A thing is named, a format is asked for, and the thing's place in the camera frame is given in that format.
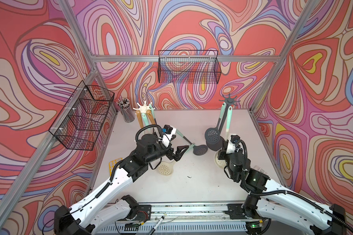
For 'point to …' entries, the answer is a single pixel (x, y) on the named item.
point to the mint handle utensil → (198, 150)
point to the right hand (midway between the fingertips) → (224, 143)
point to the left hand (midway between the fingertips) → (183, 142)
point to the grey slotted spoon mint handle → (213, 135)
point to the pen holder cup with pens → (124, 104)
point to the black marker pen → (157, 224)
